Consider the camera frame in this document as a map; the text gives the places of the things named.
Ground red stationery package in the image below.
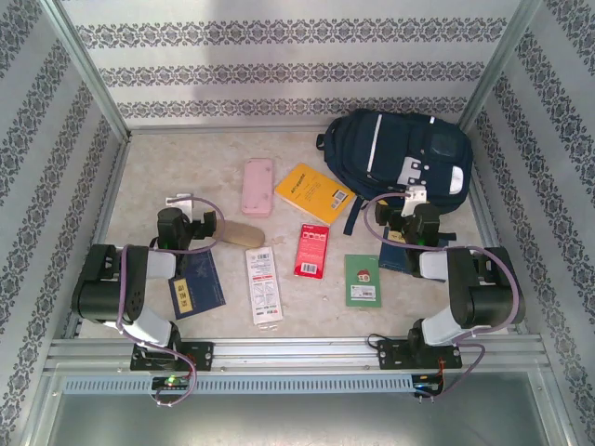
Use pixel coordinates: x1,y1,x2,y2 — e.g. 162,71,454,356
292,222,330,280

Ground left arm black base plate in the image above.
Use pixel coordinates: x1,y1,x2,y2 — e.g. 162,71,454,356
129,341,216,372

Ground yellow notebook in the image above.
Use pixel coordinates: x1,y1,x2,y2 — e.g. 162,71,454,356
273,162,357,228

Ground navy book with wide yellow label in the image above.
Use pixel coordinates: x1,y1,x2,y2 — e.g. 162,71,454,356
377,226,450,282

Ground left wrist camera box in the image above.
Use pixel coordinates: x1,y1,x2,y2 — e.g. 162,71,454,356
165,194,194,217

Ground left small circuit board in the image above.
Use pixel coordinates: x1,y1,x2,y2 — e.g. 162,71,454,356
152,376,191,390

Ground grey metal sheet panel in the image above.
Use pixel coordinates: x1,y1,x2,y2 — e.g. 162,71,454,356
46,392,559,446

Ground grey slotted cable duct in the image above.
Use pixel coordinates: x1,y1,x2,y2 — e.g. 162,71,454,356
62,374,415,395

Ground pink pencil case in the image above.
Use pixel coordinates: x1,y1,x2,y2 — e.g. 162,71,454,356
240,157,275,218

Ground aluminium side rail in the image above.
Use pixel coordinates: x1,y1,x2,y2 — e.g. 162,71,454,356
64,138,132,338
453,132,529,335

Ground long white ruler package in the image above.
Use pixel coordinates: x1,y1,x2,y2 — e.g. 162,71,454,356
245,246,284,334

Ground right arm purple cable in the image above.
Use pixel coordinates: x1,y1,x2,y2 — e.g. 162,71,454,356
363,192,524,400

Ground navy blue backpack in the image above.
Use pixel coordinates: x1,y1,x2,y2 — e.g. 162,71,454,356
315,108,474,236

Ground aluminium back rail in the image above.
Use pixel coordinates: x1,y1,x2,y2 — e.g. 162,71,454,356
128,124,459,137

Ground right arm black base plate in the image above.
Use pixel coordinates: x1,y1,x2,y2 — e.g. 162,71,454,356
377,338,464,371

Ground green notebook with house picture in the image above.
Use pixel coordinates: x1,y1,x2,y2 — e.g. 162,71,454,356
344,253,383,308

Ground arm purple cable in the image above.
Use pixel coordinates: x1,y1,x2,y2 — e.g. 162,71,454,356
363,192,524,400
114,195,229,410

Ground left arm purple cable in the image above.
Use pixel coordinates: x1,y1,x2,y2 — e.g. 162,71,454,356
114,195,229,410

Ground aluminium mounting rail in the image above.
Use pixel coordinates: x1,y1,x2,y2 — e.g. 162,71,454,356
44,337,545,373

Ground rounded wooden board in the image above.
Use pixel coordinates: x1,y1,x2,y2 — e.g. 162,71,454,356
221,220,267,250

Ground aluminium frame post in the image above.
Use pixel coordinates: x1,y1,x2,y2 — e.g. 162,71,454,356
41,0,131,140
457,0,543,136

